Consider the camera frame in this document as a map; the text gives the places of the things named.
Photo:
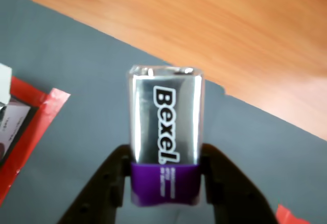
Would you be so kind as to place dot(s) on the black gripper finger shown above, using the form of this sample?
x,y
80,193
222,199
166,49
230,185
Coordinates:
x,y
99,188
235,196

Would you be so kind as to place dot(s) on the silver purple Bexel battery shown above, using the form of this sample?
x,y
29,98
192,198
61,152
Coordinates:
x,y
166,122

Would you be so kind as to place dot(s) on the white cardboard box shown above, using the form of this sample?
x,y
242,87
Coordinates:
x,y
15,122

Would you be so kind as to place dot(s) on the grey mat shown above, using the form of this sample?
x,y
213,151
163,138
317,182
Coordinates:
x,y
76,68

